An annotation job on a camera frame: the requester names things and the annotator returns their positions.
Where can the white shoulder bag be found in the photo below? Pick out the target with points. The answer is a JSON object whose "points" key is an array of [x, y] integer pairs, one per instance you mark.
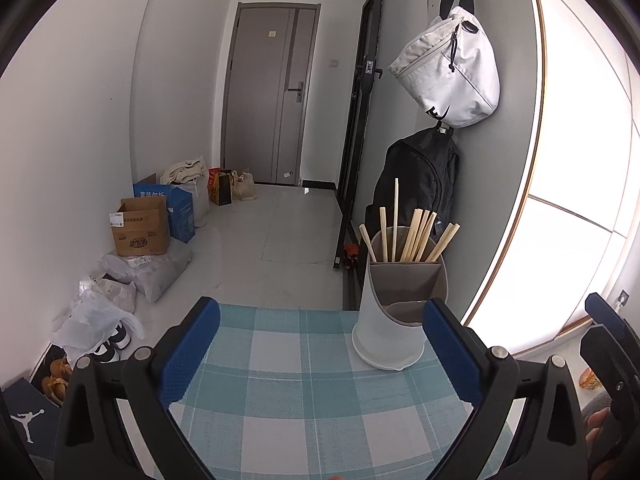
{"points": [[450, 75]]}

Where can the large bright window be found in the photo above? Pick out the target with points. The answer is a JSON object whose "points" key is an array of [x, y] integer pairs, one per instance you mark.
{"points": [[575, 135]]}

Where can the orange snack bag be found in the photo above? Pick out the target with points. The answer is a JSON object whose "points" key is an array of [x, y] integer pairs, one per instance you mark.
{"points": [[589, 378]]}

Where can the grey white utensil holder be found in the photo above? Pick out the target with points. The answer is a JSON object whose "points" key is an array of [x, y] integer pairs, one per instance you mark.
{"points": [[380, 330]]}

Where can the grey entrance door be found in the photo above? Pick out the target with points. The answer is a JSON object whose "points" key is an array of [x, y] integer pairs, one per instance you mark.
{"points": [[260, 100]]}

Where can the orange black tool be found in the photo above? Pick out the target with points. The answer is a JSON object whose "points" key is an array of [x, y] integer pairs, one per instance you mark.
{"points": [[351, 255]]}

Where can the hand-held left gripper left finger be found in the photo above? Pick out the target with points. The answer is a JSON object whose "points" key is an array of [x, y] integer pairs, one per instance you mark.
{"points": [[190, 355]]}

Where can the dark blue shoe box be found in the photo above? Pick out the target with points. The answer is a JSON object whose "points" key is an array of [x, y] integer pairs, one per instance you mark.
{"points": [[27, 415]]}

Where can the beige folded cloth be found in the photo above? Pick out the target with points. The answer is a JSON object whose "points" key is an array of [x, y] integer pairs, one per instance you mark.
{"points": [[182, 171]]}

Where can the red bag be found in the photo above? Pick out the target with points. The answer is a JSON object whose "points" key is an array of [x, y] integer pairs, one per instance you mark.
{"points": [[213, 177]]}

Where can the person's right hand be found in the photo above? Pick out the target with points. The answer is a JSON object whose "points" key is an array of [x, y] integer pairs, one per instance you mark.
{"points": [[596, 432]]}

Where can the white plastic bag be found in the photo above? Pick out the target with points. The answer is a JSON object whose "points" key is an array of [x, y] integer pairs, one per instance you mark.
{"points": [[90, 320]]}

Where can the black yellow paper bag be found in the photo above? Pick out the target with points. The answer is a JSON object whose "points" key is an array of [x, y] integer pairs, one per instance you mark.
{"points": [[222, 190]]}

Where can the teal checked tablecloth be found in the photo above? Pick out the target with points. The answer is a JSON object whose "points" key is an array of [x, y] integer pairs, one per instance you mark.
{"points": [[300, 360]]}

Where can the large grey plastic parcel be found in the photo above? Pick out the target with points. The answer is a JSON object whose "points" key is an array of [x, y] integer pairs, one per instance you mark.
{"points": [[155, 272]]}

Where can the small white plastic parcel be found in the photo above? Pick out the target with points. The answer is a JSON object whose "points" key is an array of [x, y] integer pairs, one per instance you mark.
{"points": [[112, 295]]}

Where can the black backpack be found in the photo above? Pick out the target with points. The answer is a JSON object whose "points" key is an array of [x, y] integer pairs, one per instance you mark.
{"points": [[425, 175]]}

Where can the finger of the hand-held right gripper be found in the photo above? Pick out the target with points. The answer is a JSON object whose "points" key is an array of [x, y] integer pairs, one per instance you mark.
{"points": [[605, 310], [610, 360]]}

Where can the beige bag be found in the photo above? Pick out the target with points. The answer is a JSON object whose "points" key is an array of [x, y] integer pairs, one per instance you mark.
{"points": [[245, 187]]}

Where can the white wall socket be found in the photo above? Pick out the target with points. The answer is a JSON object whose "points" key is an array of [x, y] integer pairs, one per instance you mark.
{"points": [[622, 300]]}

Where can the brown cardboard box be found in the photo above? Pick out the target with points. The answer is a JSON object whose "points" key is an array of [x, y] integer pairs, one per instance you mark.
{"points": [[140, 235]]}

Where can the black metal frame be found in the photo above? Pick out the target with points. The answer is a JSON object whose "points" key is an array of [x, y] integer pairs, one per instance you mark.
{"points": [[357, 135]]}

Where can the blue cardboard box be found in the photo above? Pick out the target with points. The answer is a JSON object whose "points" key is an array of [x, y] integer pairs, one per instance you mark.
{"points": [[182, 215]]}

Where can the bunch of wooden chopsticks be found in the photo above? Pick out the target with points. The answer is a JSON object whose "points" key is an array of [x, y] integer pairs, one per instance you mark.
{"points": [[415, 240]]}

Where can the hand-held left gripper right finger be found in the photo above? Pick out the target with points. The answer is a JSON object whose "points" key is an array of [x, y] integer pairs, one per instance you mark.
{"points": [[452, 355]]}

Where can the white sack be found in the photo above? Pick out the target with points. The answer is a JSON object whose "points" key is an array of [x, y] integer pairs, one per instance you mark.
{"points": [[201, 202]]}

